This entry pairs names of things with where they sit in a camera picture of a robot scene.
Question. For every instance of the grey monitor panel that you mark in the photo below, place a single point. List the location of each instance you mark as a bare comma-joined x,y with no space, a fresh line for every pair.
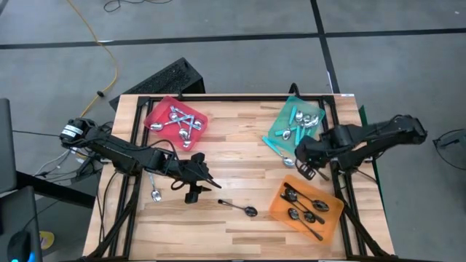
7,145

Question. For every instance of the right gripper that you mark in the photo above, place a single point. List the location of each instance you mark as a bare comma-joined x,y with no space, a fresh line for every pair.
311,151

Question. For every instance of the silver metal spoon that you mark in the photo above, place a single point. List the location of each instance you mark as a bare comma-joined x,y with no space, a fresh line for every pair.
310,217

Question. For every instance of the teal translucent plastic bin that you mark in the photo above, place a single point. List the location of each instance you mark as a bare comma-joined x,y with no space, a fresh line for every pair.
280,120

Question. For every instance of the yellow floor sticker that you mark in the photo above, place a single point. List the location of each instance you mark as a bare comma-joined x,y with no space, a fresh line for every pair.
47,240

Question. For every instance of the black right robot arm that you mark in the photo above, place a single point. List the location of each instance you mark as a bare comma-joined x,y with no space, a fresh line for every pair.
382,132

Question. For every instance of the black perforated metal case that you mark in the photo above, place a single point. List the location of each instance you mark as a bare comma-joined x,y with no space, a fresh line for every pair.
164,78

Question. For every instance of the white table label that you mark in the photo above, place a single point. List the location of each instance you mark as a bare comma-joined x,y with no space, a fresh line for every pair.
347,95

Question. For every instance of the silver aluminium bracket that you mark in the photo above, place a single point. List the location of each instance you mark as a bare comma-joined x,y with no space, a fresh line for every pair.
367,159

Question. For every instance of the black floor beam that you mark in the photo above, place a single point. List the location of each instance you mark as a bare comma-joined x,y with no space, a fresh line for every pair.
54,189

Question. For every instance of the orange translucent plastic bin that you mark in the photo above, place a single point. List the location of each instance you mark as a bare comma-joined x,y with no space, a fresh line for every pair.
327,225

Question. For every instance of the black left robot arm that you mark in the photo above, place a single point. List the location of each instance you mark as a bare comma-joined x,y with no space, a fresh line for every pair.
116,153

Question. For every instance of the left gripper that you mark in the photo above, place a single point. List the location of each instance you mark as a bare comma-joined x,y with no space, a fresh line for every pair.
194,169

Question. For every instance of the red translucent plastic bin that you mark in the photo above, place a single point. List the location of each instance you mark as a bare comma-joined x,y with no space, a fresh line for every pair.
160,111

